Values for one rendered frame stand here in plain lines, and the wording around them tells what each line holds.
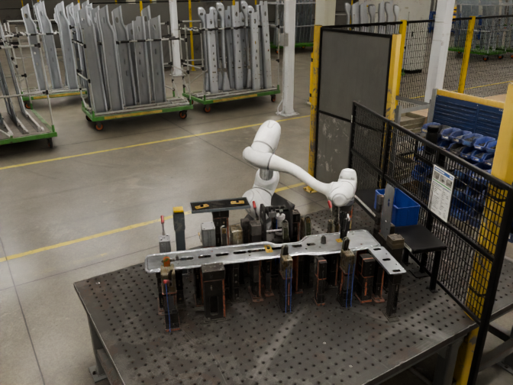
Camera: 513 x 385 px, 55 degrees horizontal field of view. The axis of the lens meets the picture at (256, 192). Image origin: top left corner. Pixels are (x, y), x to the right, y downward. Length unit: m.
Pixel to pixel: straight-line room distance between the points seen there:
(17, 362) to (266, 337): 1.96
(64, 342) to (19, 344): 0.33
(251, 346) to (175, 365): 0.40
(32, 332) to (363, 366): 2.59
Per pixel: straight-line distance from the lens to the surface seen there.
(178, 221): 3.04
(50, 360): 3.91
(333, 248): 2.92
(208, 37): 10.42
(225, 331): 2.75
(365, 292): 2.98
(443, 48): 7.20
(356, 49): 5.30
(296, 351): 2.63
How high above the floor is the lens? 2.43
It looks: 23 degrees down
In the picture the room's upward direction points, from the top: straight up
